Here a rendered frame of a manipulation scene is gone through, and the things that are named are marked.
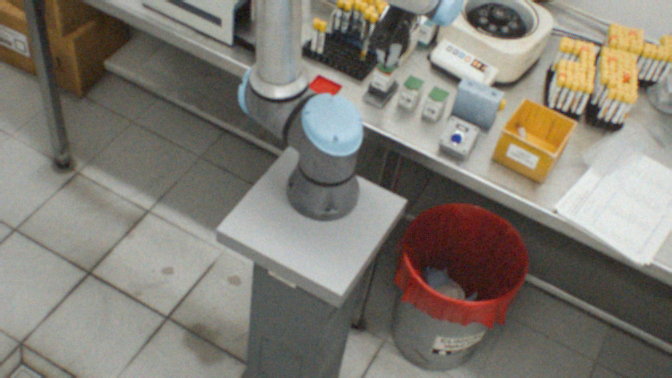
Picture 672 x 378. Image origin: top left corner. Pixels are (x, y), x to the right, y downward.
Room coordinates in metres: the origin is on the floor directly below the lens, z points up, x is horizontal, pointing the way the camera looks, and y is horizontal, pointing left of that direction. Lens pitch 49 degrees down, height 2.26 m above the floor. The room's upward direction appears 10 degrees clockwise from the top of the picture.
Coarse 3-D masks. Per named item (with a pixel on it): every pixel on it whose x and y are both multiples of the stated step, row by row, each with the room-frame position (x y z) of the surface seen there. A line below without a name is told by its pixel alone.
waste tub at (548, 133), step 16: (528, 112) 1.47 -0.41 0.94; (544, 112) 1.46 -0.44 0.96; (512, 128) 1.46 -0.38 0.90; (528, 128) 1.47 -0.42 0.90; (544, 128) 1.45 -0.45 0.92; (560, 128) 1.44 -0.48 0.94; (496, 144) 1.37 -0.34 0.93; (512, 144) 1.35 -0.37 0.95; (528, 144) 1.34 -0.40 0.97; (544, 144) 1.44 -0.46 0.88; (560, 144) 1.43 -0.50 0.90; (496, 160) 1.36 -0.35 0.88; (512, 160) 1.35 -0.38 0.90; (528, 160) 1.33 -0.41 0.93; (544, 160) 1.32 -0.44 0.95; (528, 176) 1.33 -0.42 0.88; (544, 176) 1.31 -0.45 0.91
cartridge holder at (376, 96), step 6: (396, 84) 1.54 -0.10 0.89; (366, 90) 1.51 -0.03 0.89; (372, 90) 1.50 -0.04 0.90; (378, 90) 1.49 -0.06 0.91; (390, 90) 1.51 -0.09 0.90; (366, 96) 1.49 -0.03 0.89; (372, 96) 1.49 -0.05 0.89; (378, 96) 1.49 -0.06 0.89; (384, 96) 1.49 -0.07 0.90; (390, 96) 1.51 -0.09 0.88; (372, 102) 1.48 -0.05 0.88; (378, 102) 1.47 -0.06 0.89; (384, 102) 1.48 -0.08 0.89
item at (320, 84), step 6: (318, 78) 1.53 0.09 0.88; (324, 78) 1.53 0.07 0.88; (312, 84) 1.51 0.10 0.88; (318, 84) 1.51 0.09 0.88; (324, 84) 1.52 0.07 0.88; (330, 84) 1.52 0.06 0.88; (336, 84) 1.52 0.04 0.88; (318, 90) 1.49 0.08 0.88; (324, 90) 1.50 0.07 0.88; (330, 90) 1.50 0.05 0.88; (336, 90) 1.50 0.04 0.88
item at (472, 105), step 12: (468, 84) 1.50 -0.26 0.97; (480, 84) 1.50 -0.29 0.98; (456, 96) 1.48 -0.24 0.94; (468, 96) 1.47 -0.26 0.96; (480, 96) 1.46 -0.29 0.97; (492, 96) 1.47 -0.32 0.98; (456, 108) 1.48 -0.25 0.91; (468, 108) 1.47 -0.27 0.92; (480, 108) 1.46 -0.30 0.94; (492, 108) 1.45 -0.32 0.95; (468, 120) 1.47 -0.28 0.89; (480, 120) 1.46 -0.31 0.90; (492, 120) 1.46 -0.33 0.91; (480, 132) 1.44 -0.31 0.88
